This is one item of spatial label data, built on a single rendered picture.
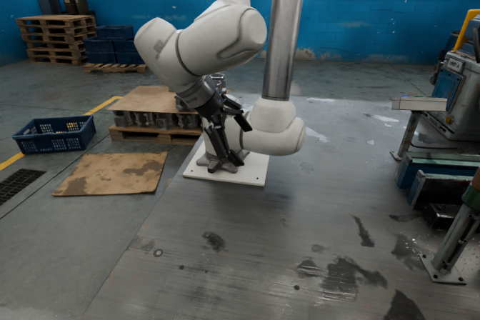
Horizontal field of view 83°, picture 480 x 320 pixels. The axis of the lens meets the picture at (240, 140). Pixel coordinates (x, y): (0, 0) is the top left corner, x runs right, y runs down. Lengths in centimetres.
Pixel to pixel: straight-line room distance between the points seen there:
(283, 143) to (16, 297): 167
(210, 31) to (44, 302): 172
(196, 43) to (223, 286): 57
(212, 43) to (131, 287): 61
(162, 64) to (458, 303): 87
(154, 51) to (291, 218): 63
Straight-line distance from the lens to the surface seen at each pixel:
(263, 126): 94
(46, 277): 206
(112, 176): 261
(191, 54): 55
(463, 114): 161
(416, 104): 125
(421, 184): 104
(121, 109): 303
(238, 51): 51
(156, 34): 61
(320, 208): 97
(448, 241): 87
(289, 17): 96
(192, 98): 67
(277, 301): 75
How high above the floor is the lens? 145
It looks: 30 degrees down
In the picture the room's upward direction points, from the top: straight up
